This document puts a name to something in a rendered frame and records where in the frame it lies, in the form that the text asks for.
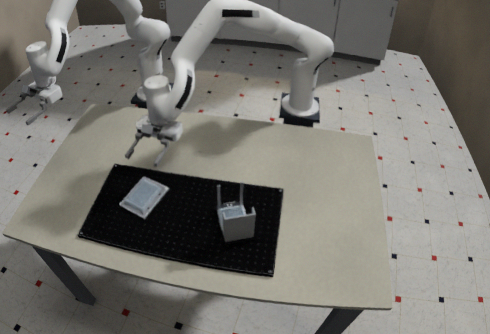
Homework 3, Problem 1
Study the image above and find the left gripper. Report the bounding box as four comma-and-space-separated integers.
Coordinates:
125, 115, 183, 167

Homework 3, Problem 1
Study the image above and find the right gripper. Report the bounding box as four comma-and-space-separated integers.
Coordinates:
6, 80, 62, 125

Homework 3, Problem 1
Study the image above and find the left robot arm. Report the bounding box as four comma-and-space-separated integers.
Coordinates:
141, 0, 334, 135

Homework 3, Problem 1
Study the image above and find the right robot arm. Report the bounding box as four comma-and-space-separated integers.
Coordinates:
21, 0, 170, 101

